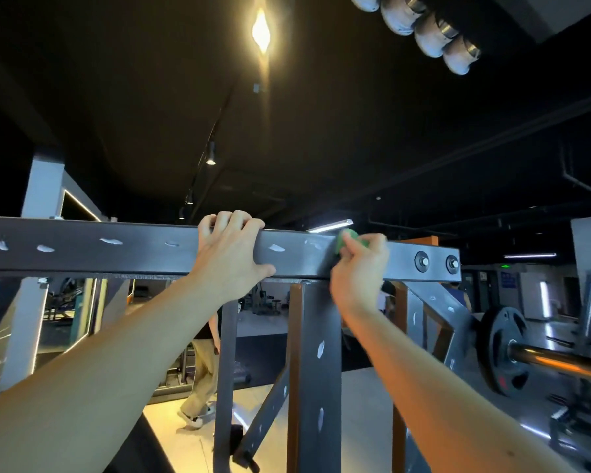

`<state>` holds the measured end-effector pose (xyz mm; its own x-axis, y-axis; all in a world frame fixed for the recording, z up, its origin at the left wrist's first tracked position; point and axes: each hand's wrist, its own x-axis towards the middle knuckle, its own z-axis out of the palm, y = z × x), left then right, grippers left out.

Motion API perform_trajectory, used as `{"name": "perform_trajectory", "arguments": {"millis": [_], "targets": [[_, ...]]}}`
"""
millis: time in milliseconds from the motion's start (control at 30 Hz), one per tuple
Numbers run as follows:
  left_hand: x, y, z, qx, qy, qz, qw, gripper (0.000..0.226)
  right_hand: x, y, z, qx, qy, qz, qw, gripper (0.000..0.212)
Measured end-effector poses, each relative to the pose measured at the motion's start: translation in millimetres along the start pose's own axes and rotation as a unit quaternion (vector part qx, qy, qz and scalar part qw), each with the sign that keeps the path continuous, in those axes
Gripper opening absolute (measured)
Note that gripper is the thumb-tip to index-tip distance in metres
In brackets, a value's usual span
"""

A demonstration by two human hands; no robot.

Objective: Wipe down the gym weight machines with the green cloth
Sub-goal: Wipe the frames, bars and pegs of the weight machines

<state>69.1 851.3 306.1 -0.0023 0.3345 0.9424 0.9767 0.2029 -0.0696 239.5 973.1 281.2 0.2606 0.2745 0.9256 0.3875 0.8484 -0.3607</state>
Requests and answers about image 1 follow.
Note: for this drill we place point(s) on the white ceiling duct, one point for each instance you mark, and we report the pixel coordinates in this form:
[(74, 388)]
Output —
[(419, 24)]

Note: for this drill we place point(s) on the black track spotlight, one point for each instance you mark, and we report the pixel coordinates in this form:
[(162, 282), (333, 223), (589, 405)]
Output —
[(210, 152)]

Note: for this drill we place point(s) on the person's left forearm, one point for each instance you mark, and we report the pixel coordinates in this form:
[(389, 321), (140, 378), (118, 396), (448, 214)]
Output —
[(89, 389)]

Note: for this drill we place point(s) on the grey steel gym machine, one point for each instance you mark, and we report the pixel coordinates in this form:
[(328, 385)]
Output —
[(89, 246)]

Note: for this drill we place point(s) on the fluorescent tube light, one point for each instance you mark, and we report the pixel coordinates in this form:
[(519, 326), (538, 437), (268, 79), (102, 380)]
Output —
[(331, 225), (530, 255)]

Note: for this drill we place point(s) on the person's right hand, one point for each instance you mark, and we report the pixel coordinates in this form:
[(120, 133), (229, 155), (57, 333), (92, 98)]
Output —
[(358, 276)]

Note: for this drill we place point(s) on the person's left hand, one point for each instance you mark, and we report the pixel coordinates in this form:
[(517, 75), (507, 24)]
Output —
[(227, 253)]

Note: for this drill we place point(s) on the white pillar with lit frame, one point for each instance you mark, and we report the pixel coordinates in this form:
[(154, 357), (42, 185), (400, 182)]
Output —
[(30, 290)]

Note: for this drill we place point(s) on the person's right forearm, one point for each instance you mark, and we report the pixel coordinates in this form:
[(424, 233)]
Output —
[(443, 409)]

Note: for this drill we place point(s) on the barbell with black plate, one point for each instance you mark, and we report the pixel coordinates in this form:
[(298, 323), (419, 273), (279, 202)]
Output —
[(502, 349)]

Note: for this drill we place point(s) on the green cleaning cloth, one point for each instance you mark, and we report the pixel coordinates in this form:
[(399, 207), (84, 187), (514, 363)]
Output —
[(345, 240)]

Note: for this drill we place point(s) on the round ceiling lamp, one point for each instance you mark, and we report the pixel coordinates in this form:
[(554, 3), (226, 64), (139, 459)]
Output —
[(261, 30)]

